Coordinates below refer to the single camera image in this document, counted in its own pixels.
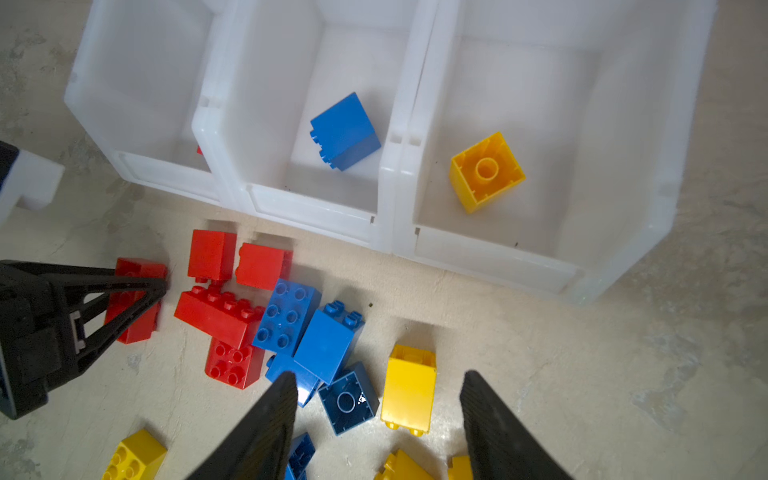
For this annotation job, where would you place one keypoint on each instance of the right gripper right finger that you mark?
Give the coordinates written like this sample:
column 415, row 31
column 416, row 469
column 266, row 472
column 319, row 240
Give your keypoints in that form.
column 499, row 445

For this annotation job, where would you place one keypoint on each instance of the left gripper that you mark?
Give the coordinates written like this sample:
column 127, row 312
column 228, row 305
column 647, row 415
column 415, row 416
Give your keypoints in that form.
column 27, row 342

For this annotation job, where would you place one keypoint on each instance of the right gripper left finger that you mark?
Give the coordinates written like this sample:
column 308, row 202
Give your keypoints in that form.
column 259, row 446

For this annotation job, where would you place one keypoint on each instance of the blue tall brick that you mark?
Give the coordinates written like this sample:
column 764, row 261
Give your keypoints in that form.
column 328, row 340

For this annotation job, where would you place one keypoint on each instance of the blue long studded brick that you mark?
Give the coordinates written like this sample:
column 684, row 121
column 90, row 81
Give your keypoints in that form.
column 286, row 317

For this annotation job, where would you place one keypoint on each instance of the yellow hollow brick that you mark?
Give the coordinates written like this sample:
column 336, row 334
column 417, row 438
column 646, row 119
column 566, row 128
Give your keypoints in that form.
column 482, row 173

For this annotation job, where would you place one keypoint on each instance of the blue large square brick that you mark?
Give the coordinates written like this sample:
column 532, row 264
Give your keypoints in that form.
column 344, row 133

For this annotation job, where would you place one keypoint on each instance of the red square brick studs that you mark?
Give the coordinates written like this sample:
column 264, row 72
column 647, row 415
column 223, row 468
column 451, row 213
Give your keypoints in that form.
column 238, row 367

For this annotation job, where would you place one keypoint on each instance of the yellow brick right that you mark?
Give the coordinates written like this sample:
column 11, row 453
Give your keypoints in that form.
column 460, row 468

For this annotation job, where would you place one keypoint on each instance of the blue brick lower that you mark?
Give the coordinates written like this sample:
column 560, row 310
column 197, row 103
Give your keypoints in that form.
column 302, row 450

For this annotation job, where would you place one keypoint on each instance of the blue brick centre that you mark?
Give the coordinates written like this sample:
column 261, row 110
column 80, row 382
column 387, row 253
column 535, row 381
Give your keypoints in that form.
column 306, row 382

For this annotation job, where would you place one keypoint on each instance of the yellow tall brick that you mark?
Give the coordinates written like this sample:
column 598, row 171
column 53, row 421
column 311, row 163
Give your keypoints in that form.
column 409, row 391

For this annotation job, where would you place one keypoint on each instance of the yellow studded brick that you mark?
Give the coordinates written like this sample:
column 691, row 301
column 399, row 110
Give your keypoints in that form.
column 400, row 466

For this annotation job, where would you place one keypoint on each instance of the dark blue hollow brick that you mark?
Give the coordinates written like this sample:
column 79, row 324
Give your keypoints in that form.
column 349, row 400

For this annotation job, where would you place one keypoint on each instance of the yellow long brick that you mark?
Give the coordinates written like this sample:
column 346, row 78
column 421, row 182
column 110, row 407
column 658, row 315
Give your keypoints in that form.
column 137, row 457

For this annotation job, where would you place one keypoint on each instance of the red brick top left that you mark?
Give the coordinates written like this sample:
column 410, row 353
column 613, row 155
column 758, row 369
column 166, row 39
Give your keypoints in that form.
column 212, row 256

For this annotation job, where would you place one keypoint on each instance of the red brick top right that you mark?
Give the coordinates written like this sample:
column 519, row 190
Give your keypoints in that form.
column 262, row 267

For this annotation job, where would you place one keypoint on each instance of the left white bin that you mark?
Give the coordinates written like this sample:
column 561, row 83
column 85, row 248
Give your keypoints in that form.
column 135, row 87

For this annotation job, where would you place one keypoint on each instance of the white bin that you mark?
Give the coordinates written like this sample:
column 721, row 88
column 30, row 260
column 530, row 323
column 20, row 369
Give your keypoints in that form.
column 596, row 101
column 277, row 65
column 135, row 87

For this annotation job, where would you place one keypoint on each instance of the right white bin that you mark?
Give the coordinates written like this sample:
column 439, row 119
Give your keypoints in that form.
column 596, row 101

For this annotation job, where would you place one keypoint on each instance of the middle white bin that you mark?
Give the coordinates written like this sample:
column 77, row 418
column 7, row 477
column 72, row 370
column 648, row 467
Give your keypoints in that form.
column 277, row 65

